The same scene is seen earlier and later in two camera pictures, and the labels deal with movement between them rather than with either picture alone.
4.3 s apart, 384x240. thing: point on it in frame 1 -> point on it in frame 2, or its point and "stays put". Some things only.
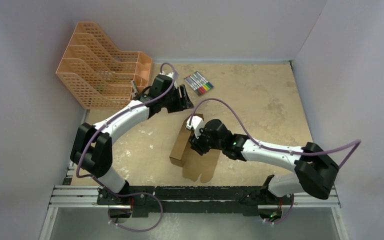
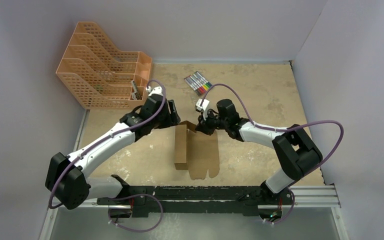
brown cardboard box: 194,164 stays put
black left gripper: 182,103 -> 172,118
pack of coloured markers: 198,83 stays put
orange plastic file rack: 99,76 stays put
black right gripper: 196,142 -> 208,122
